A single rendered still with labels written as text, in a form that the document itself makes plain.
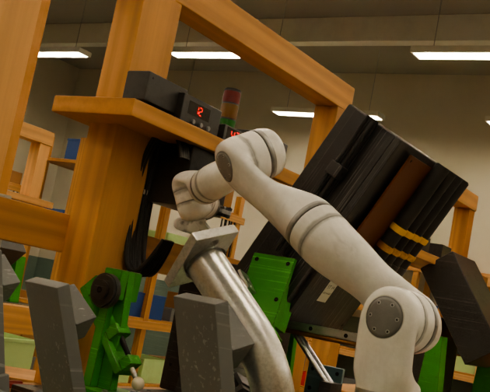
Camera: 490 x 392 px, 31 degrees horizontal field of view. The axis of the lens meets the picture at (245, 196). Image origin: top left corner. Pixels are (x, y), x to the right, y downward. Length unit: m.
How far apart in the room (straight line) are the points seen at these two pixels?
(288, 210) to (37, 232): 0.80
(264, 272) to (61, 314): 1.39
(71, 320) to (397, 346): 0.64
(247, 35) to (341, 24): 7.88
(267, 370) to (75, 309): 0.18
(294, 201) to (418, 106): 10.56
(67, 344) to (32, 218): 1.33
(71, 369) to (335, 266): 0.71
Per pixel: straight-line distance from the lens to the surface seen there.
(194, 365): 0.59
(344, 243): 1.34
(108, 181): 2.04
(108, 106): 1.96
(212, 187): 1.64
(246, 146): 1.47
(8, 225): 1.97
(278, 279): 2.02
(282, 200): 1.39
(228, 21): 2.39
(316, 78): 2.79
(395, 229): 2.13
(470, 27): 9.68
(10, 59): 1.83
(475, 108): 11.63
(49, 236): 2.05
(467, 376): 10.43
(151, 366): 8.19
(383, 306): 1.24
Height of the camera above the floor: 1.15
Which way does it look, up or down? 7 degrees up
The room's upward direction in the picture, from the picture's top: 11 degrees clockwise
